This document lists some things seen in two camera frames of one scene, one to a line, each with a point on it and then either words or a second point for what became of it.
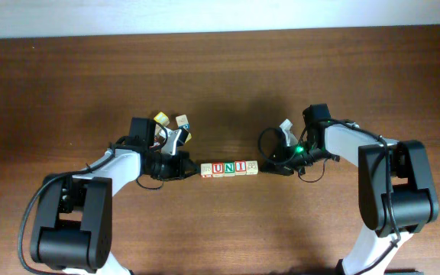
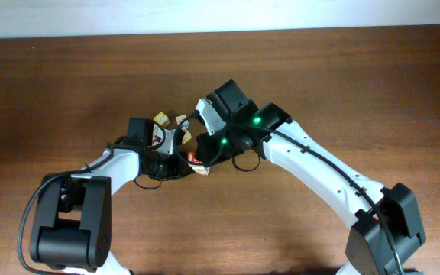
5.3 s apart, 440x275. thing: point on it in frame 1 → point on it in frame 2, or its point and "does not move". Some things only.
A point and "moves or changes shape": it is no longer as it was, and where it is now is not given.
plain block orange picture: x=157 y=129 does not move
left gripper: x=180 y=158 does not move
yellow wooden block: x=162 y=118 does not move
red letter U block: x=218 y=169 moves or changes shape
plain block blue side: x=182 y=121 does not move
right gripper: x=285 y=169 → x=205 y=145
